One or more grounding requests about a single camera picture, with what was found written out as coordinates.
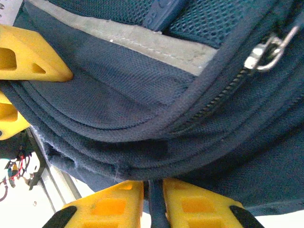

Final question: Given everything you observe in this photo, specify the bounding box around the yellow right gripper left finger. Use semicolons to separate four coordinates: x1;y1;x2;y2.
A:
41;180;144;228

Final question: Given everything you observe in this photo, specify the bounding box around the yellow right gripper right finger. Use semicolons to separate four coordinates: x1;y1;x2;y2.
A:
162;178;266;228

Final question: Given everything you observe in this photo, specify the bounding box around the navy blue student backpack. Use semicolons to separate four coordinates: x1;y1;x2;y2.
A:
0;0;304;228

